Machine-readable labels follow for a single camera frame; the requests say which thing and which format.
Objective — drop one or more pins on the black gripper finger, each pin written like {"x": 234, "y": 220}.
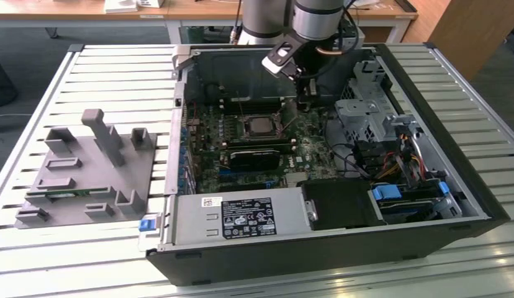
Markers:
{"x": 312, "y": 90}
{"x": 302, "y": 99}

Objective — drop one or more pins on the silver topped CPU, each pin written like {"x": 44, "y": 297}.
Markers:
{"x": 261, "y": 125}

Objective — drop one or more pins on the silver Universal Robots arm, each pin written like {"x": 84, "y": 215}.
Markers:
{"x": 316, "y": 21}

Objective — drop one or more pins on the CPU socket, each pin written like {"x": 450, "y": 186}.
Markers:
{"x": 244, "y": 130}

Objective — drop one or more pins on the silver metal drive cage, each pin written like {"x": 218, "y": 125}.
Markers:
{"x": 357, "y": 108}

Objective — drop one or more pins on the green motherboard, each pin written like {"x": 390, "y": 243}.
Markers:
{"x": 312, "y": 155}

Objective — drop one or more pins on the black graphics card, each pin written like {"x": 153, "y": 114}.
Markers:
{"x": 256, "y": 161}

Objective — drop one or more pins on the silver finned heatsink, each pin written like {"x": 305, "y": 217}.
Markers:
{"x": 297, "y": 180}

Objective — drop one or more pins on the black plastic shroud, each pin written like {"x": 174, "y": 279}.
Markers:
{"x": 344, "y": 205}

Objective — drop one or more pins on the blue disk carrier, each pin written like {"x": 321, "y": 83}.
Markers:
{"x": 385, "y": 192}

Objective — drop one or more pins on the silver shroud latch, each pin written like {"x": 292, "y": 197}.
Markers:
{"x": 312, "y": 211}

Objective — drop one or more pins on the white barcode sticker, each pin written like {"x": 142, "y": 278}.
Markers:
{"x": 210, "y": 201}

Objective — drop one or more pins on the wooden cabinet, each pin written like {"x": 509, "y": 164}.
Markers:
{"x": 469, "y": 31}

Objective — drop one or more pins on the black power supply label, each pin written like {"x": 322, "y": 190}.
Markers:
{"x": 249, "y": 217}

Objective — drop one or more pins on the white device blue buttons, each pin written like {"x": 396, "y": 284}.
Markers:
{"x": 152, "y": 3}

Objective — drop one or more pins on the white flat box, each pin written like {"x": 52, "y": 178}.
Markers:
{"x": 122, "y": 7}

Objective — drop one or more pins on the silver power supply unit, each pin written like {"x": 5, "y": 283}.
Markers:
{"x": 192, "y": 223}

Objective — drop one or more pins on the black open PC case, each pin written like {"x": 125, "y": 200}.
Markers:
{"x": 282, "y": 264}

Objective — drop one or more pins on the blue case latch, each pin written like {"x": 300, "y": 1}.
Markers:
{"x": 146, "y": 225}

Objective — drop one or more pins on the grey parts rack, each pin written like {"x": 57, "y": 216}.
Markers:
{"x": 96, "y": 177}

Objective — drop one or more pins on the green RAM stick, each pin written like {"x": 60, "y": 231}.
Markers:
{"x": 81, "y": 193}

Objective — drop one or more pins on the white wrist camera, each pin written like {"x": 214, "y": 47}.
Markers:
{"x": 278, "y": 62}

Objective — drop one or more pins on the wooden desk white frame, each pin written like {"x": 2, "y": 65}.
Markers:
{"x": 377, "y": 15}
{"x": 54, "y": 14}

